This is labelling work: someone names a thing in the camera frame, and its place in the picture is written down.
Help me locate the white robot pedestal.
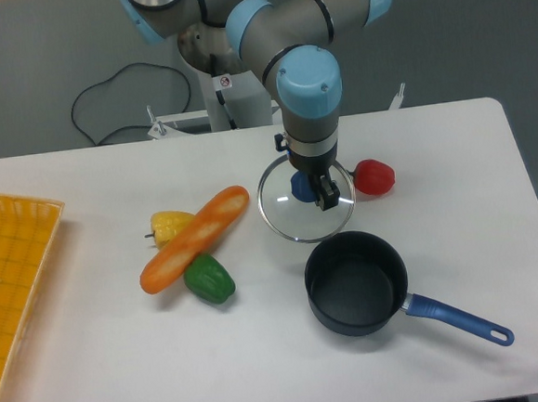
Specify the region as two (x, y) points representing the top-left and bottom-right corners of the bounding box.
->
(175, 17), (276, 135)

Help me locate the green toy bell pepper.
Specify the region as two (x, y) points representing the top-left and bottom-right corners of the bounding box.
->
(183, 253), (236, 305)

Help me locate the yellow toy bell pepper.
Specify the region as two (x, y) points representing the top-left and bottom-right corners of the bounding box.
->
(144, 211), (195, 250)

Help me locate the black saucepan with blue handle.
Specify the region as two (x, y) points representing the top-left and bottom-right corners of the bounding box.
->
(304, 231), (515, 346)

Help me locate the orange toy baguette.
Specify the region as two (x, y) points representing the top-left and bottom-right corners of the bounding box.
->
(139, 185), (250, 294)

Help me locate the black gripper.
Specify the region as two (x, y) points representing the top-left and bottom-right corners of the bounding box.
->
(273, 129), (339, 212)

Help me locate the white metal base frame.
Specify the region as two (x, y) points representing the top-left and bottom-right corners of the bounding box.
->
(146, 83), (406, 140)

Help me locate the glass lid with blue knob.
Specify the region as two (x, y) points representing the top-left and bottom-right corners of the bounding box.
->
(257, 155), (356, 243)

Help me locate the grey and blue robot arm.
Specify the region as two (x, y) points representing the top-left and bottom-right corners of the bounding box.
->
(119, 0), (392, 211)

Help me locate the yellow plastic basket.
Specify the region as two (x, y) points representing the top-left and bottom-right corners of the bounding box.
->
(0, 193), (64, 396)

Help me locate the black cable on floor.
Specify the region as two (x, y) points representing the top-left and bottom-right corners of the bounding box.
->
(67, 58), (196, 149)

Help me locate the red toy bell pepper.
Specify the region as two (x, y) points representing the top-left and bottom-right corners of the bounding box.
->
(349, 159), (396, 196)

